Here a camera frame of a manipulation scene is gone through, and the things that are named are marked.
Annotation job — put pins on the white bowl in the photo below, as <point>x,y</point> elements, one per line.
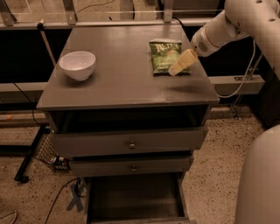
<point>78,65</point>

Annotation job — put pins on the grey top drawer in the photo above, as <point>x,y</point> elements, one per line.
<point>128,142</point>

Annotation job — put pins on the grey bottom drawer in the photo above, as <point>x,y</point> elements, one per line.
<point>136,199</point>

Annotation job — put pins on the grey drawer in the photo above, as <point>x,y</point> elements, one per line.
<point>136,199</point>
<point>129,166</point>
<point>128,142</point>

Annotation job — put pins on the grey wooden drawer cabinet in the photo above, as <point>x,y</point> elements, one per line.
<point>123,93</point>

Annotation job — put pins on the grey middle drawer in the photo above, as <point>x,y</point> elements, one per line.
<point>129,166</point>

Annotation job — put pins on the wooden stick with clamp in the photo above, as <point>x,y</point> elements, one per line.
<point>40,27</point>

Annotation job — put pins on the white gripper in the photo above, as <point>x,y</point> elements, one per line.
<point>201,44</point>

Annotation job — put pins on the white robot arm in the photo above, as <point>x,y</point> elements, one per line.
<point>258,200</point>

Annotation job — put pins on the green jalapeno chip bag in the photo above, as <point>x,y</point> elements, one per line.
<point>164,53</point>

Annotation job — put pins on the metal railing frame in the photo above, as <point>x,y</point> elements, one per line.
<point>27,14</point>

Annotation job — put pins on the wire mesh basket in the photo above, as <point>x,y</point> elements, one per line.
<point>45,152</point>

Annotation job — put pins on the black metal floor bar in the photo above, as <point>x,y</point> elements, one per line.
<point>20,176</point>

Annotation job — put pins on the small can in basket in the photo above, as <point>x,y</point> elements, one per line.
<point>60,161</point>

